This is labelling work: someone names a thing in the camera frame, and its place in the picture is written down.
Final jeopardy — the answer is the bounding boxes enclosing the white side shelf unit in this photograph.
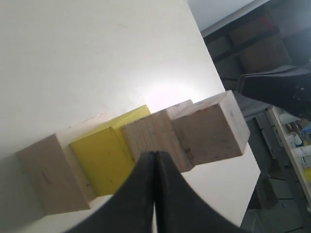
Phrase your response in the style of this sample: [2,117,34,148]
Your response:
[268,107,311,205]

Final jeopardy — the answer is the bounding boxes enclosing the background storage shelf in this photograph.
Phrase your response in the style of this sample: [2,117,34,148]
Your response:
[201,0,311,212]

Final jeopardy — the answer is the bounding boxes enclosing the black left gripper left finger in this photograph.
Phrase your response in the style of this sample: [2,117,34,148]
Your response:
[67,151,156,233]

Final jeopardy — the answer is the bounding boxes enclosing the medium wooden cube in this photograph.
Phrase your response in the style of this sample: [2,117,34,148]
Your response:
[121,100,193,172]

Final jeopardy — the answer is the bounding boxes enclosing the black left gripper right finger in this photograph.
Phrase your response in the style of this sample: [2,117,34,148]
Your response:
[155,151,245,233]

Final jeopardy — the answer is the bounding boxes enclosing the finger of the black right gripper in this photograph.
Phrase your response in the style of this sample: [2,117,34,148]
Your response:
[237,75,245,94]

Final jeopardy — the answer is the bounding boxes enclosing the large wooden cube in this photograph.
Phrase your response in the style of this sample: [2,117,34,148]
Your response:
[16,112,115,216]

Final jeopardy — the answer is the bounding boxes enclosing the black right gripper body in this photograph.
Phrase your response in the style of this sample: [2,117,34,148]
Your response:
[242,65,311,119]

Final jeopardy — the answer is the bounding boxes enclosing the small wooden cube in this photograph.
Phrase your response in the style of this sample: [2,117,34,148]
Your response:
[172,91,250,166]

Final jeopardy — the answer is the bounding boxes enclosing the yellow cube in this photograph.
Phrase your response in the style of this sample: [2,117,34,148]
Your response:
[70,105,150,196]

